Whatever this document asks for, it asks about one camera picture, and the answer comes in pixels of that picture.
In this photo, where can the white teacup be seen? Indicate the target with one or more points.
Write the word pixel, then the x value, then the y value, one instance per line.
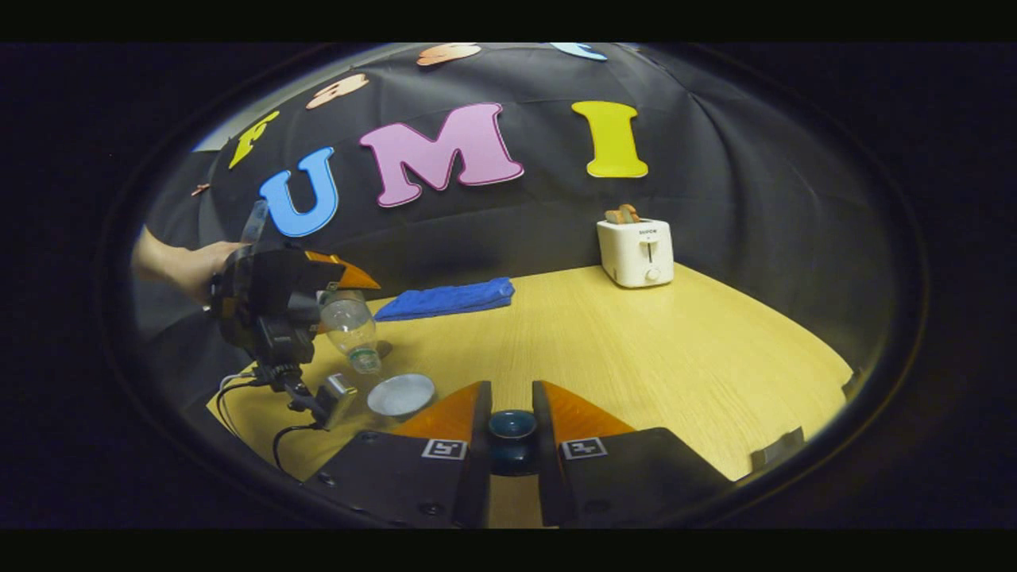
pixel 401 395

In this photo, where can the folded blue towel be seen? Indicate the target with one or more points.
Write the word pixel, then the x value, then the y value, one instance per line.
pixel 449 298

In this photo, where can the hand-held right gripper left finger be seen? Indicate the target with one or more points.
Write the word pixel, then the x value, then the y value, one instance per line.
pixel 397 481

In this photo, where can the toasted bread slice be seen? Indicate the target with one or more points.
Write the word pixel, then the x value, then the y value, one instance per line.
pixel 614 214
pixel 630 212

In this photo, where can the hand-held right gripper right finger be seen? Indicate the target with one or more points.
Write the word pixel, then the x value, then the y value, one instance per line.
pixel 628 477

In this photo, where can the round brown coaster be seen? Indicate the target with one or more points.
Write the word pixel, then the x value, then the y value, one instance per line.
pixel 385 349

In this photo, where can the dark grey table bracket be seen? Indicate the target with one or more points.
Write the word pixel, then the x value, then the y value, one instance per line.
pixel 777 450

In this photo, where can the black backdrop cloth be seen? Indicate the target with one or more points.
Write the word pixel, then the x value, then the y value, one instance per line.
pixel 699 183

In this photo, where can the clear plastic water bottle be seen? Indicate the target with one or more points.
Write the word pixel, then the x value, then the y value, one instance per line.
pixel 347 326

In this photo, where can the dark blue teacup lid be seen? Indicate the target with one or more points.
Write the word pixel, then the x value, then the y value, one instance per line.
pixel 511 433

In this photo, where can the white toaster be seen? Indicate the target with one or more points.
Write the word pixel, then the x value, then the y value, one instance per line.
pixel 636 254

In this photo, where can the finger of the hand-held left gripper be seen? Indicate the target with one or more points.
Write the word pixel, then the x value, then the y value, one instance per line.
pixel 349 274

